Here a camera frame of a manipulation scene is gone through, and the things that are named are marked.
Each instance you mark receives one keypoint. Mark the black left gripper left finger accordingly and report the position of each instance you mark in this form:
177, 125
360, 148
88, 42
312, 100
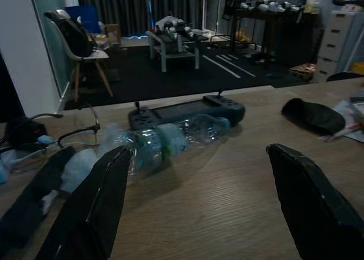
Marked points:
94, 203

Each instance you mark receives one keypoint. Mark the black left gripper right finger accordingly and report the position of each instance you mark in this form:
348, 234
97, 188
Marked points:
310, 206

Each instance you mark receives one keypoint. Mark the white crumpled tissue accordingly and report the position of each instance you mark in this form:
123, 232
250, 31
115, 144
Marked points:
79, 166

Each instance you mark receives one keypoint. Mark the flat black strip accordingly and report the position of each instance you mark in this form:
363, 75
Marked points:
31, 194

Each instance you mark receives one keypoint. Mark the small blue tissue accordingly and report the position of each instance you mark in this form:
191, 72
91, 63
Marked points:
45, 140

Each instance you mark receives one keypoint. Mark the red white pen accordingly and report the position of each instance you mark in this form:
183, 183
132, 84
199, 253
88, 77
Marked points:
341, 132

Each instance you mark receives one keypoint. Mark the black fabric pouch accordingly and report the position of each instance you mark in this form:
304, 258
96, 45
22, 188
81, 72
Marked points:
312, 117

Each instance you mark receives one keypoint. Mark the large blue tissue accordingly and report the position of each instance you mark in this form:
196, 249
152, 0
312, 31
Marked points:
6, 166

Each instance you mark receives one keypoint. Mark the black power adapter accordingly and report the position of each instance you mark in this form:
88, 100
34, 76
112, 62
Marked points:
27, 132

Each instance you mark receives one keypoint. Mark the crushed clear plastic bottle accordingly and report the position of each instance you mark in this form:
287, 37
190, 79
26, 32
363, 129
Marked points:
176, 142

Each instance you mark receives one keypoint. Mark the white paper sheets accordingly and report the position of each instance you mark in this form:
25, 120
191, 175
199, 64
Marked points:
354, 112

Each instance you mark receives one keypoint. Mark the dark handheld game console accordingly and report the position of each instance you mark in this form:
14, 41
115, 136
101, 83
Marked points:
182, 110

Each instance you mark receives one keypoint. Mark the black chair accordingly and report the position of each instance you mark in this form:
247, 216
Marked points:
345, 76

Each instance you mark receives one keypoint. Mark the wooden crate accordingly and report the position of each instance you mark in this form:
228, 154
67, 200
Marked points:
303, 70

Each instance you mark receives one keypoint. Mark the white shell chair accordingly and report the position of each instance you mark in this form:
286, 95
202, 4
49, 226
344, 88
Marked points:
85, 58

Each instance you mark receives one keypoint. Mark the grey drawer cabinet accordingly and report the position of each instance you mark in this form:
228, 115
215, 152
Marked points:
335, 43

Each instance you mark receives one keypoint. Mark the small cardboard box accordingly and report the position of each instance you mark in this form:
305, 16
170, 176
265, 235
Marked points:
112, 33

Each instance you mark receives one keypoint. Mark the white low bench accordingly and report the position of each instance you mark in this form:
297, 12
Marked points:
173, 51

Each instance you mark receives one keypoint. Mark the black backpack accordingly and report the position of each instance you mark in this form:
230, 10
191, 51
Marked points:
71, 32

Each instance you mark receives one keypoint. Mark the blue board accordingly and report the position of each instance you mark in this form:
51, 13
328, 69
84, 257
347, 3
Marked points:
84, 18

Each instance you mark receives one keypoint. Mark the dark wooden side table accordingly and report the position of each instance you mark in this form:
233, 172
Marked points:
270, 24

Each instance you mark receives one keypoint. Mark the white robot parts pile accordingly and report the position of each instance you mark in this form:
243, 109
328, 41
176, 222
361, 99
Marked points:
177, 26

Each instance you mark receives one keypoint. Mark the dark curtain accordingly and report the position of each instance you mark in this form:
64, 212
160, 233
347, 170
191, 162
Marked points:
136, 6

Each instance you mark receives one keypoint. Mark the black frame eyeglasses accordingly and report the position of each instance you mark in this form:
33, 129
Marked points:
94, 127

